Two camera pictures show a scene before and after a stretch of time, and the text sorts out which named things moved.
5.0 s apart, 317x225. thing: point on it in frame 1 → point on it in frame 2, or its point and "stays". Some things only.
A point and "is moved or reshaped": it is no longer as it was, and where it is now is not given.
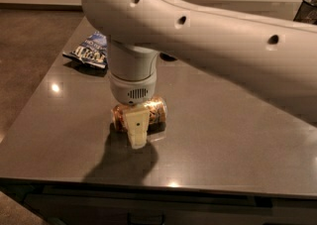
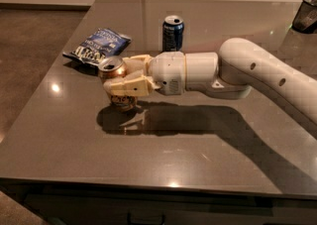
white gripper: [132, 89] → [166, 71]
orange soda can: [158, 117] is moved or reshaped
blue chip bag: [93, 52] stays
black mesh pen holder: [307, 11] stays
